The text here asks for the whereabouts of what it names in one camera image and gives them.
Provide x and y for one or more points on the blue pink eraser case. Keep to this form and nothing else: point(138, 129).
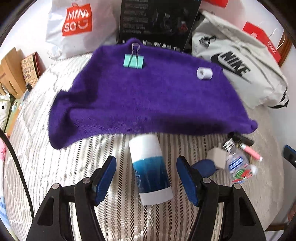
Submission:
point(205, 167)

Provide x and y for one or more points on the wooden headboard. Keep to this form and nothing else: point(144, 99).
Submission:
point(284, 47)

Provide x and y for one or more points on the white usb charger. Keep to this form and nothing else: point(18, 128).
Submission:
point(218, 156)

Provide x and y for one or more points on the clear candy bottle watermelon label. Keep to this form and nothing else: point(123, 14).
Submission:
point(237, 166)

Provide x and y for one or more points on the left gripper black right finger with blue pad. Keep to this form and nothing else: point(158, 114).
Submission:
point(239, 220)

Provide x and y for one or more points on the black Hecate headset box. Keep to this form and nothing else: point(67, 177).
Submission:
point(158, 23)

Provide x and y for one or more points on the white Miniso shopping bag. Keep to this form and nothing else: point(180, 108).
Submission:
point(79, 27)

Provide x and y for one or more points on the large red gift bag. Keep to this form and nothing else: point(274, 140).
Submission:
point(220, 3)

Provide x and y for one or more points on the pink white pen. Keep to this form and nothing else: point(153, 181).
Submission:
point(251, 151)

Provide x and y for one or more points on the blue white cylinder bottle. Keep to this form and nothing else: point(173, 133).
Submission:
point(150, 170)

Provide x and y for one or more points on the purple towel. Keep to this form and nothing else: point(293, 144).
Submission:
point(165, 96)

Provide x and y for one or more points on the green binder clip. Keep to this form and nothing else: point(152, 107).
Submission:
point(134, 60)

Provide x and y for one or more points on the white tape roll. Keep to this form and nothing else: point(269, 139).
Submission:
point(204, 73)

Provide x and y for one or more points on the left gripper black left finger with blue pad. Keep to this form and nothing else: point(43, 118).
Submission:
point(53, 220)

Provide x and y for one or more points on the patterned book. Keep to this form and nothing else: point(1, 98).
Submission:
point(31, 69)

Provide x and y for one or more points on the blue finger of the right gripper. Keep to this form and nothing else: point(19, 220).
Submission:
point(290, 155)

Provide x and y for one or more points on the small red paper bag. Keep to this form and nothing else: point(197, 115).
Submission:
point(260, 35)

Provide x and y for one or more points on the grey Nike bag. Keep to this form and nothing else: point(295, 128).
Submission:
point(246, 62)

